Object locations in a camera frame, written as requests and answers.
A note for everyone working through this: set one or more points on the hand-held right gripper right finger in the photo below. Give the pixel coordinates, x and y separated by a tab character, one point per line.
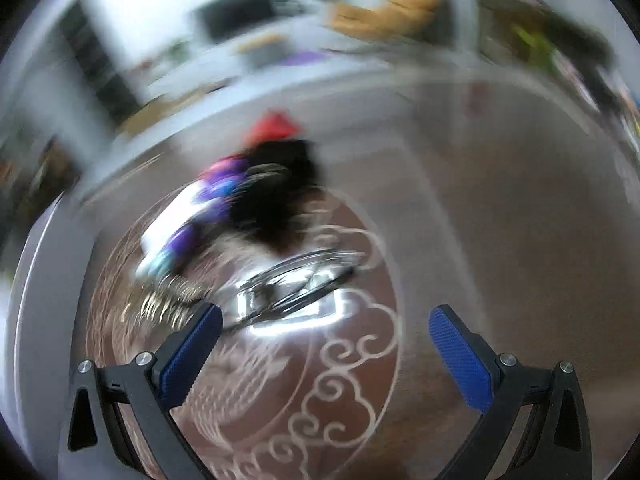
460	360

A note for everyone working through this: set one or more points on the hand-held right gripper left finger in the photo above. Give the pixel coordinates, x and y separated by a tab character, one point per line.
190	355

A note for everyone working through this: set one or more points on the black-framed eyeglasses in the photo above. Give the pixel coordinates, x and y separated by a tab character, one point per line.
300	280

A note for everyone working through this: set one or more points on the black television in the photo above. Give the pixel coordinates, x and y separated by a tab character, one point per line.
235	10

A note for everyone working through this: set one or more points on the red pouch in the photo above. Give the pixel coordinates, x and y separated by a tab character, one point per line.
272	127

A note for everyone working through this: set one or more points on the grey curtain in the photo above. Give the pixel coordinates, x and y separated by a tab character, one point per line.
457	5

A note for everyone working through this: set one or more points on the white television cabinet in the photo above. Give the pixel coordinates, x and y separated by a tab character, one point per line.
210	67

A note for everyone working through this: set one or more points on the brown patterned wooden desktop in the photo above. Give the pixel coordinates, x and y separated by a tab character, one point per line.
500	240

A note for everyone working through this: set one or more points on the open cardboard box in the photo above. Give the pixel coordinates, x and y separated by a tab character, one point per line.
155	110

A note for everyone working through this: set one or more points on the purple toy figure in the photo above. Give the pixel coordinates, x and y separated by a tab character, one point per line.
220	195

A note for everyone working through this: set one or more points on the white box with blue edge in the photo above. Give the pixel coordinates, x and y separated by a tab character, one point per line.
167	230

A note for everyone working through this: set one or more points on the black velvet pouch silver trim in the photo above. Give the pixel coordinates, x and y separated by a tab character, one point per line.
280	185

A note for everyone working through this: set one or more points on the dark glass display cabinet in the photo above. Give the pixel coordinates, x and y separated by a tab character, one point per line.
95	60

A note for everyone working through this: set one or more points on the orange lounge chair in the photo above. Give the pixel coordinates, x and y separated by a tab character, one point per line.
390	10

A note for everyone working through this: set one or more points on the white board panel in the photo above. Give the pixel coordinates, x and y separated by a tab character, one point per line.
45	335

